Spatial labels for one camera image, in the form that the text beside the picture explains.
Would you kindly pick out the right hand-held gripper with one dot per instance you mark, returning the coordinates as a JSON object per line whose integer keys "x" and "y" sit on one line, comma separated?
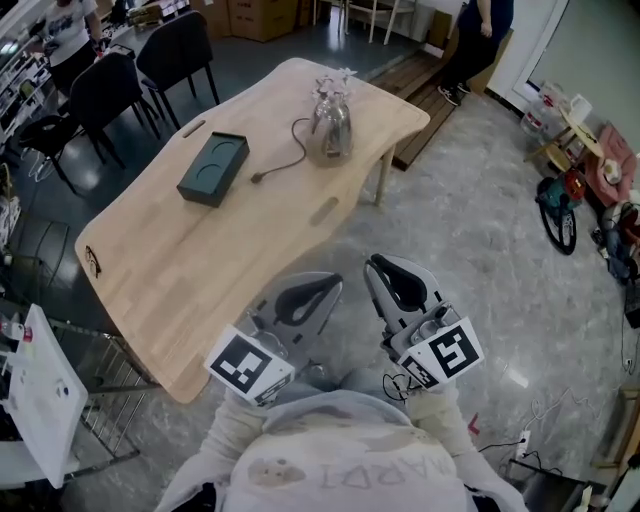
{"x": 440, "y": 345}

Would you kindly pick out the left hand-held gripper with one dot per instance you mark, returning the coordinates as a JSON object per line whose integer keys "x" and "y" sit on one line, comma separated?
{"x": 240, "y": 362}

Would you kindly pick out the silver electric kettle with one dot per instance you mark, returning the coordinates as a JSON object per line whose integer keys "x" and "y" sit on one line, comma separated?
{"x": 331, "y": 130}

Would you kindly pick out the person's left forearm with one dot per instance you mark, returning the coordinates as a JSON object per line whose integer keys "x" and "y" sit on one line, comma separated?
{"x": 225, "y": 440}

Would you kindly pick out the person's right forearm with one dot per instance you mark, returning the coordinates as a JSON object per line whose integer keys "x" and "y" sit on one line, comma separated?
{"x": 450, "y": 430}

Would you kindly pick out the light wooden table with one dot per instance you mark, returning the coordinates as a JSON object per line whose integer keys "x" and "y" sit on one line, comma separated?
{"x": 200, "y": 260}

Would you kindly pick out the dark green rectangular box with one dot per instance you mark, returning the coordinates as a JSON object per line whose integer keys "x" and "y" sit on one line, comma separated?
{"x": 212, "y": 167}

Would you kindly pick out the person's grey sweatshirt torso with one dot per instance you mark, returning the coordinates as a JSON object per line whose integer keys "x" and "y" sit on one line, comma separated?
{"x": 350, "y": 460}

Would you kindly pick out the small children's bicycle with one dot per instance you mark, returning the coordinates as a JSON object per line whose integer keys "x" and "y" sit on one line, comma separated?
{"x": 560, "y": 215}

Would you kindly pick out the dark wooden slatted platform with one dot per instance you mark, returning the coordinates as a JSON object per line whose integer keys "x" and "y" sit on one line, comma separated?
{"x": 425, "y": 95}

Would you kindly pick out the white power strip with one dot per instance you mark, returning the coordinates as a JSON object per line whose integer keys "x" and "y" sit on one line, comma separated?
{"x": 522, "y": 445}

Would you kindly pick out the pale flower bouquet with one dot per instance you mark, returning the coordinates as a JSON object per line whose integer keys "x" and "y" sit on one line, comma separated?
{"x": 334, "y": 82}

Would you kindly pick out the dark-rimmed eyeglasses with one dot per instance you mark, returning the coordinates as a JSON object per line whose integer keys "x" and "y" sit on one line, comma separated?
{"x": 93, "y": 260}

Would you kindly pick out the clear plastic water jug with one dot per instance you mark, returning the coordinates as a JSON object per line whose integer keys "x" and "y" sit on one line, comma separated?
{"x": 542, "y": 107}

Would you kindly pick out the small round wooden table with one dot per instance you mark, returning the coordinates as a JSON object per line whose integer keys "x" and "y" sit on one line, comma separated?
{"x": 580, "y": 132}

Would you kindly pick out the pink cushioned seat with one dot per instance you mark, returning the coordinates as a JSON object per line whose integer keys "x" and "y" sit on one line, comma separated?
{"x": 617, "y": 160}

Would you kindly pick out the white plastic pitcher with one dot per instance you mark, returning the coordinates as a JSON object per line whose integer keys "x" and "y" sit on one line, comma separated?
{"x": 580, "y": 107}

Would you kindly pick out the black chair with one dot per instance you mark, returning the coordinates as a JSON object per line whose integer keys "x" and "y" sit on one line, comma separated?
{"x": 175, "y": 50}
{"x": 102, "y": 92}
{"x": 47, "y": 132}

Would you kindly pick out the brown cardboard boxes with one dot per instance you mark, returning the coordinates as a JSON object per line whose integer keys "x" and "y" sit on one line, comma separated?
{"x": 255, "y": 17}

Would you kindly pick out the light wooden chair frame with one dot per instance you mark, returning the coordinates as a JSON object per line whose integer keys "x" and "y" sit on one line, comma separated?
{"x": 375, "y": 17}

